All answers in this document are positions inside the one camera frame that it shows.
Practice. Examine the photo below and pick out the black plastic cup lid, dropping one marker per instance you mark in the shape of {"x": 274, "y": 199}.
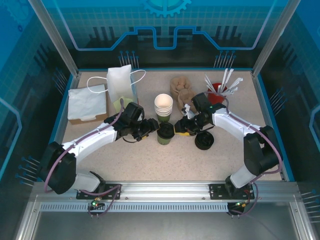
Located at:
{"x": 203, "y": 149}
{"x": 205, "y": 140}
{"x": 167, "y": 130}

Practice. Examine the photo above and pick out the brown pulp cup carrier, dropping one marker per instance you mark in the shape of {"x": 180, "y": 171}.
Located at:
{"x": 177, "y": 83}
{"x": 183, "y": 96}

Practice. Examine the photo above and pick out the white paper takeout bag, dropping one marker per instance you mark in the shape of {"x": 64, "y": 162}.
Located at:
{"x": 118, "y": 80}

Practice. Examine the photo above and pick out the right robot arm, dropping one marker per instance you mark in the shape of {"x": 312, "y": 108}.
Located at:
{"x": 230, "y": 122}

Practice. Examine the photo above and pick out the red plastic cup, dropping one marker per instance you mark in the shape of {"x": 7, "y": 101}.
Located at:
{"x": 216, "y": 97}

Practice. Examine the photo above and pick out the stack of white paper cups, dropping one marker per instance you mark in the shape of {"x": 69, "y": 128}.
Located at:
{"x": 163, "y": 101}

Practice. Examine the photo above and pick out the paper-wrapped straw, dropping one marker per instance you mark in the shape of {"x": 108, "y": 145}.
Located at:
{"x": 227, "y": 75}
{"x": 210, "y": 87}
{"x": 231, "y": 72}
{"x": 207, "y": 79}
{"x": 238, "y": 80}
{"x": 232, "y": 90}

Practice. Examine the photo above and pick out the white paper napkins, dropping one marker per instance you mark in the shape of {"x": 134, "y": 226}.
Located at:
{"x": 86, "y": 102}

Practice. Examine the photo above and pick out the grey metal shelf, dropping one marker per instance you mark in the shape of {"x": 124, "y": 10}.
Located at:
{"x": 160, "y": 227}

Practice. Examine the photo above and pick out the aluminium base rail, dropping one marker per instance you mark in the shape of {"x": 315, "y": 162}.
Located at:
{"x": 165, "y": 190}

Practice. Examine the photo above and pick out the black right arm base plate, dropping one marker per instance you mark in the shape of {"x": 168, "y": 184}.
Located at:
{"x": 217, "y": 191}

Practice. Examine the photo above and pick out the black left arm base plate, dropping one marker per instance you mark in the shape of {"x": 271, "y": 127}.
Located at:
{"x": 110, "y": 196}

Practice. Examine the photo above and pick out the aluminium frame post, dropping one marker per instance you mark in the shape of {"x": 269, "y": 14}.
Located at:
{"x": 270, "y": 40}
{"x": 56, "y": 40}

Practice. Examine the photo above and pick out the blue printed enclosure panel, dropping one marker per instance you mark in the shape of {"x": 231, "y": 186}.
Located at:
{"x": 20, "y": 75}
{"x": 160, "y": 15}
{"x": 300, "y": 75}

